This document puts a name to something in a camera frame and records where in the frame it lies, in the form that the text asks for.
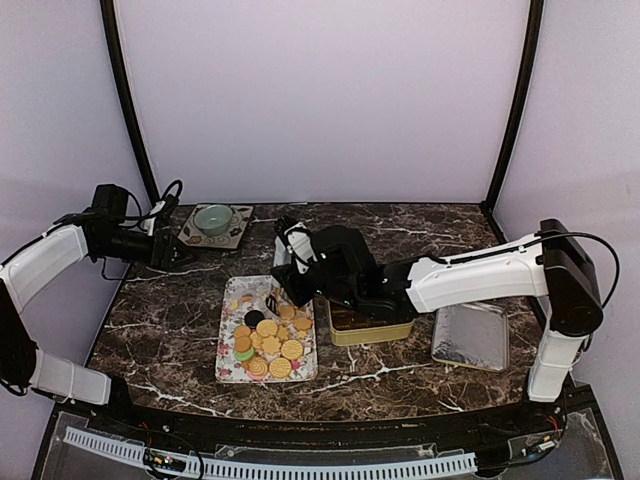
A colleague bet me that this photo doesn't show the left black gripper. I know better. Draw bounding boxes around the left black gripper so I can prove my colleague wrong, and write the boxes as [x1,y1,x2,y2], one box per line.
[94,227,198,271]

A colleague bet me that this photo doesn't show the metal serving tongs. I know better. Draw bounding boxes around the metal serving tongs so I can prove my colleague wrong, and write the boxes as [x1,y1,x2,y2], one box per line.
[265,237,291,317]

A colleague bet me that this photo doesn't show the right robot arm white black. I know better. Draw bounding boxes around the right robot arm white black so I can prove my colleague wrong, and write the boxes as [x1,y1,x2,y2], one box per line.
[271,216,611,434]

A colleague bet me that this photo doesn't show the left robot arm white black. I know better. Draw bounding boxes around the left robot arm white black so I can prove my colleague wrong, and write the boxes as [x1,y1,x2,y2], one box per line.
[1,180,195,436]

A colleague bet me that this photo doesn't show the floral square coaster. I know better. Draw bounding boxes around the floral square coaster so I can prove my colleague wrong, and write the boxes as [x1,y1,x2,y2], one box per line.
[178,204,254,250]

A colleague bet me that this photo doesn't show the green ceramic bowl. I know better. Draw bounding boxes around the green ceramic bowl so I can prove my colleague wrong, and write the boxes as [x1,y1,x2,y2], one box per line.
[193,204,233,237]

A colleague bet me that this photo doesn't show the gold cookie tin box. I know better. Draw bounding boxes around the gold cookie tin box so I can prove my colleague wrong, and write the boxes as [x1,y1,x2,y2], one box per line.
[326,301,415,347]

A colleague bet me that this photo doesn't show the black sandwich cookie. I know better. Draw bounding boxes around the black sandwich cookie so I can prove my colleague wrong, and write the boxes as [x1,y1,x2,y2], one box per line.
[243,310,265,329]

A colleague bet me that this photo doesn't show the floral rectangular tray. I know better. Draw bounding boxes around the floral rectangular tray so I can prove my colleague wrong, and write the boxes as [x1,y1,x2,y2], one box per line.
[215,275,318,384]

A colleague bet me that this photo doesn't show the round waffle cookie right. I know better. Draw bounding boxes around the round waffle cookie right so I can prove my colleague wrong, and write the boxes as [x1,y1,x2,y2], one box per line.
[280,340,304,360]

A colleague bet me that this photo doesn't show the brown round cookie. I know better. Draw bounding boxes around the brown round cookie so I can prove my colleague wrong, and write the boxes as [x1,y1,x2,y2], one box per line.
[234,336,252,353]

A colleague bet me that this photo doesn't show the round waffle cookie bottom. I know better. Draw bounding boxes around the round waffle cookie bottom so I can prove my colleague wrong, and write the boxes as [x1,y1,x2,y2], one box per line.
[268,357,292,380]

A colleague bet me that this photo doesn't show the green macaron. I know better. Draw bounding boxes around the green macaron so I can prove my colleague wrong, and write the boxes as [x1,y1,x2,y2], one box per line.
[234,347,255,363]

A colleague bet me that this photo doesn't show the swirl pink cookie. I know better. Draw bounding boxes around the swirl pink cookie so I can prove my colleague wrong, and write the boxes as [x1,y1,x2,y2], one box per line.
[248,356,269,380]

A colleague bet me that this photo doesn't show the silver tin lid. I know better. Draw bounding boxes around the silver tin lid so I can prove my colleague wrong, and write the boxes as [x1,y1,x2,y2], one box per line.
[431,303,510,372]

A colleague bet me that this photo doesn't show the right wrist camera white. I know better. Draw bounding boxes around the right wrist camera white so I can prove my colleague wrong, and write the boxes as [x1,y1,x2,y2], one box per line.
[273,215,317,274]

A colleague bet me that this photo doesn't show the white cable duct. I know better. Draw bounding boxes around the white cable duct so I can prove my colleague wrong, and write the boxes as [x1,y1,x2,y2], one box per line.
[63,427,478,479]

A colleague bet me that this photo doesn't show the left black frame post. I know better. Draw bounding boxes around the left black frame post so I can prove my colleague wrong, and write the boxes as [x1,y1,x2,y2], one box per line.
[99,0,160,205]

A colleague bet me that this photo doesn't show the black frame post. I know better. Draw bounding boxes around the black frame post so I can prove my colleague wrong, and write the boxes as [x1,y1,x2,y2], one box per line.
[99,0,160,205]
[480,0,545,216]

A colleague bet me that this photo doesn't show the right black frame post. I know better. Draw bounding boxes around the right black frame post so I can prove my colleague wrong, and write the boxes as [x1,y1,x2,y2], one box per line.
[480,0,545,216]

